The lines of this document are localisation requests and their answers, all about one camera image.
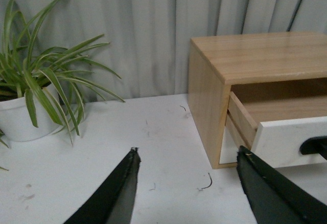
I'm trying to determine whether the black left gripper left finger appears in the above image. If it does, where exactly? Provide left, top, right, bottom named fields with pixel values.
left=66, top=147, right=141, bottom=223

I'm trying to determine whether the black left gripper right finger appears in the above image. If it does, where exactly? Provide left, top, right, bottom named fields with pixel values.
left=237, top=146, right=326, bottom=223

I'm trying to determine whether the white drawer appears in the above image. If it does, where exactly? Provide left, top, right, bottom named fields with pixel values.
left=220, top=114, right=246, bottom=164
left=227, top=93, right=326, bottom=168

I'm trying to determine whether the wooden drawer cabinet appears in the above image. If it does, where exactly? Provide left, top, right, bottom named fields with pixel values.
left=188, top=32, right=326, bottom=169

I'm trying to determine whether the white plant pot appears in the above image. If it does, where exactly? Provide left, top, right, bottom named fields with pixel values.
left=1, top=96, right=59, bottom=142

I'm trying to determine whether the green spider plant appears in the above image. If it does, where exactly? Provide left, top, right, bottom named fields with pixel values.
left=1, top=0, right=109, bottom=133

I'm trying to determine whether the grey curtain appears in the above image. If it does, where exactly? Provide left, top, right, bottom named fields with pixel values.
left=1, top=0, right=326, bottom=98

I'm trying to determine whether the small bent wire piece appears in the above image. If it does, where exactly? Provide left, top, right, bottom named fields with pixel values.
left=197, top=172, right=213, bottom=191

